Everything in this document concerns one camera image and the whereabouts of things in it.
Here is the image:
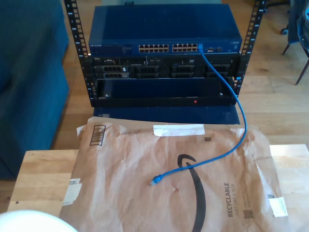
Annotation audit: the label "blue sofa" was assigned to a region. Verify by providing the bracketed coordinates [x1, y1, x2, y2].
[0, 0, 70, 181]

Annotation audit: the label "brown packing paper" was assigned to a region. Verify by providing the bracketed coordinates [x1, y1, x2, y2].
[55, 116, 295, 232]

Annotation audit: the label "black rack shelf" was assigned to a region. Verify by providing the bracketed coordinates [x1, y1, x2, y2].
[93, 76, 239, 107]

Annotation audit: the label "white shipping label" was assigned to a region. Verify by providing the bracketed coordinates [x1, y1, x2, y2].
[62, 177, 83, 207]

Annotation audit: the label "black rack frame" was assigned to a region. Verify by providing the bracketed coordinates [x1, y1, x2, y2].
[63, 0, 267, 108]

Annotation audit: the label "dark chair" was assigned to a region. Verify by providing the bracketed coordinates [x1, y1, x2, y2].
[295, 58, 309, 86]

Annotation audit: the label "black rack server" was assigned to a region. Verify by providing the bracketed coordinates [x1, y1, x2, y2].
[91, 56, 242, 80]

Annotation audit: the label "grey office chair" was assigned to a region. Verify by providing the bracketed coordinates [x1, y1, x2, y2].
[281, 0, 309, 56]

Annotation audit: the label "long white tape strip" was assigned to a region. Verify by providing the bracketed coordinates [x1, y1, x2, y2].
[153, 124, 205, 136]

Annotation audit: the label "blue network cable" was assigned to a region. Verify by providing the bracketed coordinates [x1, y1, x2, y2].
[150, 43, 249, 186]

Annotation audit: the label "short white tape strip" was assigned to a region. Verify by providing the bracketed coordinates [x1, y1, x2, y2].
[267, 197, 288, 218]

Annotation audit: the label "blue network switch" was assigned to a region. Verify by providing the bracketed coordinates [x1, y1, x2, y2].
[88, 3, 243, 58]

